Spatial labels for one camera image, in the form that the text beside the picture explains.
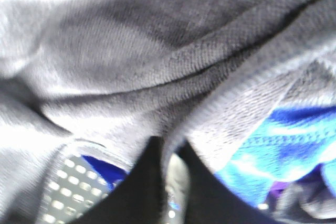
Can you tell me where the blue towel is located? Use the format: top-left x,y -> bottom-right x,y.
81,105 -> 336,204

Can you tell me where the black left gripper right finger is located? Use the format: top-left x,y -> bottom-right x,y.
181,143 -> 268,224

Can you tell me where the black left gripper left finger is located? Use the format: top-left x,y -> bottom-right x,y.
75,136 -> 163,224

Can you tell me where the purple towel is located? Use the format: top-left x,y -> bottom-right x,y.
264,164 -> 328,212

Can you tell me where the dark grey towel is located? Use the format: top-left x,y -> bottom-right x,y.
1,0 -> 335,223

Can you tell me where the grey perforated plastic laundry basket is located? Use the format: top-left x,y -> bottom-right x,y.
36,140 -> 130,223

